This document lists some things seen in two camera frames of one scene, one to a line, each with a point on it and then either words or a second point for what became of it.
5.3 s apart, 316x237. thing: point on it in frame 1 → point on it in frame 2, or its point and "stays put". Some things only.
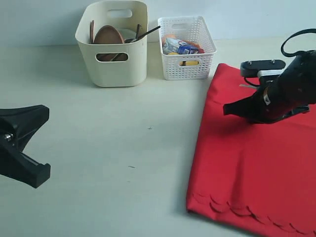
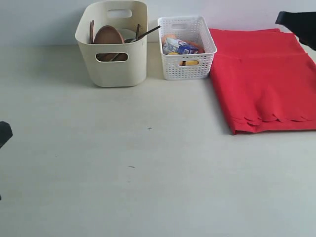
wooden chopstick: [156, 28] stays put
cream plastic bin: [117, 65] stays put
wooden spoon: [92, 32] stays put
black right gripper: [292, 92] → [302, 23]
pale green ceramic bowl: [128, 35] stays put
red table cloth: [259, 177] → [265, 78]
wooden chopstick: [137, 34] stays put
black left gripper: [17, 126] → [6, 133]
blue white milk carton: [172, 46] stays put
